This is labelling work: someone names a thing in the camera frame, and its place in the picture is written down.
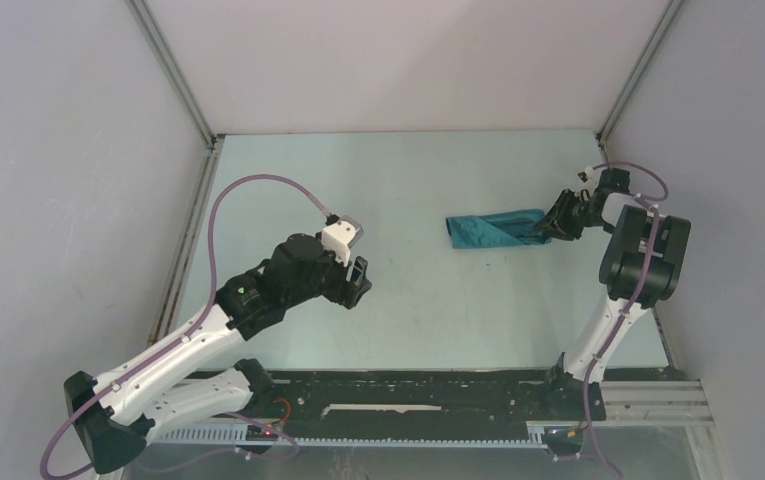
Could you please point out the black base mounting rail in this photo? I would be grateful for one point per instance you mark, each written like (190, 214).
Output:
(428, 405)

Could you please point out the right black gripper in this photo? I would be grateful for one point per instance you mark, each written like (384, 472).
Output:
(557, 218)

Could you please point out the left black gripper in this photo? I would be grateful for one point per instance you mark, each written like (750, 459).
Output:
(360, 284)

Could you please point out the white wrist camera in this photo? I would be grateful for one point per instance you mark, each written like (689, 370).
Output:
(339, 236)
(588, 179)

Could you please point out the aluminium frame extrusion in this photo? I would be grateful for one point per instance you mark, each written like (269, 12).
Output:
(656, 403)

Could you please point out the teal cloth napkin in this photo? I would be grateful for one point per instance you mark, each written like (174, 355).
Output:
(501, 230)

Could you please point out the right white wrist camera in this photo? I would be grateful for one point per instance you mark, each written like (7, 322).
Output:
(588, 179)

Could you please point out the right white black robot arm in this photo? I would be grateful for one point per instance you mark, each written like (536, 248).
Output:
(641, 265)

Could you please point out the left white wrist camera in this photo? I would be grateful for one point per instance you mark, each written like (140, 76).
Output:
(339, 236)

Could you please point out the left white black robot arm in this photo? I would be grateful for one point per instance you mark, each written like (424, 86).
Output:
(120, 412)

